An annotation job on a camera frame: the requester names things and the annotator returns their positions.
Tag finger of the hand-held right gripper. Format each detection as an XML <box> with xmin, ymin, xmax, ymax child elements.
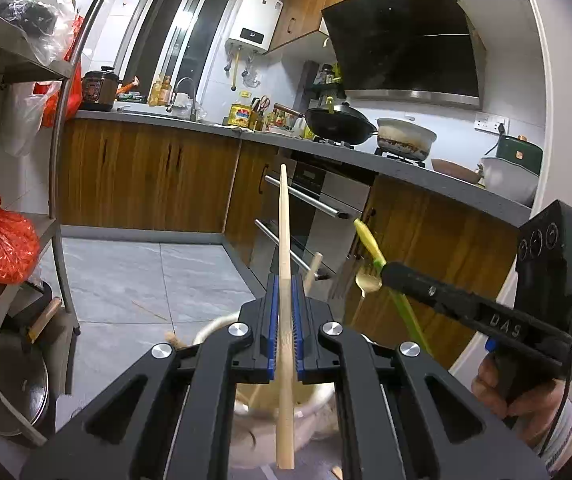
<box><xmin>381</xmin><ymin>261</ymin><xmax>572</xmax><ymax>367</ymax></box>

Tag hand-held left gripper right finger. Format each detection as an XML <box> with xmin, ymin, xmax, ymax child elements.
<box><xmin>291</xmin><ymin>275</ymin><xmax>551</xmax><ymax>480</ymax></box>

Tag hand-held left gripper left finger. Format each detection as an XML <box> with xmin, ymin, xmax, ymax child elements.
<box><xmin>18</xmin><ymin>275</ymin><xmax>281</xmax><ymax>480</ymax></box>

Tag silver fork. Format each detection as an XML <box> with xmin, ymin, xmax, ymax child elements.
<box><xmin>333</xmin><ymin>255</ymin><xmax>367</xmax><ymax>306</ymax></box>

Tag cream floral ceramic utensil holder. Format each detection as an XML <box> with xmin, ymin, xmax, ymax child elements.
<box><xmin>193</xmin><ymin>312</ymin><xmax>341</xmax><ymax>471</ymax></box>

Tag yellow-green plastic spoon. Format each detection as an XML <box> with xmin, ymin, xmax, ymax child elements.
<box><xmin>353</xmin><ymin>218</ymin><xmax>434</xmax><ymax>356</ymax></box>

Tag person's right hand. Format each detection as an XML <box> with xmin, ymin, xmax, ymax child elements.
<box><xmin>470</xmin><ymin>355</ymin><xmax>571</xmax><ymax>451</ymax></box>

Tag white bowl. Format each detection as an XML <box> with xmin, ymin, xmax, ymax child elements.
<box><xmin>480</xmin><ymin>156</ymin><xmax>540</xmax><ymax>206</ymax></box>

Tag brown plate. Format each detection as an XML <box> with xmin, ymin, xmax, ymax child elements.
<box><xmin>430</xmin><ymin>158</ymin><xmax>486</xmax><ymax>183</ymax></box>

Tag grey kitchen countertop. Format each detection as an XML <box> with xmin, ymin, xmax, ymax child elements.
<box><xmin>73</xmin><ymin>107</ymin><xmax>534</xmax><ymax>228</ymax></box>

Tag built-in steel oven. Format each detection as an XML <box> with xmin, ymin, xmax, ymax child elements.
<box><xmin>250</xmin><ymin>152</ymin><xmax>374</xmax><ymax>311</ymax></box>

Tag white ceramic pot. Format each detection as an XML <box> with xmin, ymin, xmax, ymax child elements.
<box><xmin>376</xmin><ymin>117</ymin><xmax>437</xmax><ymax>161</ymax></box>

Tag wooden base cabinets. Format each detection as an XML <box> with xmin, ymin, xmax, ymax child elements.
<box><xmin>56</xmin><ymin>119</ymin><xmax>521</xmax><ymax>371</ymax></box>

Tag black wok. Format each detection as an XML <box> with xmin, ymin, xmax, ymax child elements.
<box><xmin>273</xmin><ymin>101</ymin><xmax>379</xmax><ymax>146</ymax></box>

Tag knife block with scissors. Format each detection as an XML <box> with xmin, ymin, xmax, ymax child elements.
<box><xmin>248</xmin><ymin>95</ymin><xmax>271</xmax><ymax>131</ymax></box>

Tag yellow tin can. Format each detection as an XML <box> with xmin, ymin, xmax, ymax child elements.
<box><xmin>229</xmin><ymin>103</ymin><xmax>251</xmax><ymax>128</ymax></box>

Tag black spice rack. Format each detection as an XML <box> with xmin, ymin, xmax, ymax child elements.
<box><xmin>303</xmin><ymin>60</ymin><xmax>341</xmax><ymax>103</ymax></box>

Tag steel kitchen faucet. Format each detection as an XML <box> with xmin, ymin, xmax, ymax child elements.
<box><xmin>167</xmin><ymin>77</ymin><xmax>199</xmax><ymax>122</ymax></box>

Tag cooking oil bottles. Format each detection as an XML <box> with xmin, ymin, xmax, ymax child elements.
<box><xmin>148</xmin><ymin>75</ymin><xmax>173</xmax><ymax>107</ymax></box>

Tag stainless steel shelf rack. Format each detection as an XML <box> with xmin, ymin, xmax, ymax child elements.
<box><xmin>0</xmin><ymin>0</ymin><xmax>129</xmax><ymax>451</ymax></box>

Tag steel pan lid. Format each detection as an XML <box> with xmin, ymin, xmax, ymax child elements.
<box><xmin>0</xmin><ymin>330</ymin><xmax>51</xmax><ymax>436</ymax></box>

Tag black range hood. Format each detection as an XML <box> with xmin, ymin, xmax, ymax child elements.
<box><xmin>321</xmin><ymin>0</ymin><xmax>486</xmax><ymax>111</ymax></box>

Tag dark pressure cooker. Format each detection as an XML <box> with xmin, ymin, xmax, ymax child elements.
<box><xmin>82</xmin><ymin>65</ymin><xmax>121</xmax><ymax>112</ymax></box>

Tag white water heater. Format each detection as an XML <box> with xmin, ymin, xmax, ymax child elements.
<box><xmin>226</xmin><ymin>0</ymin><xmax>284</xmax><ymax>56</ymax></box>

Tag sliding window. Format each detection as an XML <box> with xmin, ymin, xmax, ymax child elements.
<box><xmin>116</xmin><ymin>0</ymin><xmax>234</xmax><ymax>93</ymax></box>

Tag hanging orange plastic bag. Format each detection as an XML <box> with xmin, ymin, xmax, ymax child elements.
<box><xmin>33</xmin><ymin>15</ymin><xmax>84</xmax><ymax>128</ymax></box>

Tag hanging white plastic bag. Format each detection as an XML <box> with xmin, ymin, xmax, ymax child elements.
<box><xmin>0</xmin><ymin>80</ymin><xmax>59</xmax><ymax>158</ymax></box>

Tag clear bag with dark contents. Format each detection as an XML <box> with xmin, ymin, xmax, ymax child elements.
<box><xmin>0</xmin><ymin>0</ymin><xmax>77</xmax><ymax>66</ymax></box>

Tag black cable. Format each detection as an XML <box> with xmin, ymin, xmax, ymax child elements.
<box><xmin>538</xmin><ymin>285</ymin><xmax>572</xmax><ymax>458</ymax></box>

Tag wall socket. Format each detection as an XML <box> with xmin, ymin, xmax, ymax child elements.
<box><xmin>474</xmin><ymin>115</ymin><xmax>509</xmax><ymax>135</ymax></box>

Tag wooden tool handle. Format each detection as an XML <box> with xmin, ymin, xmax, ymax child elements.
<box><xmin>27</xmin><ymin>296</ymin><xmax>63</xmax><ymax>345</ymax></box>

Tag wooden wall cabinets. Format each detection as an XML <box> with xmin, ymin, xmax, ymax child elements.
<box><xmin>268</xmin><ymin>0</ymin><xmax>529</xmax><ymax>53</ymax></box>

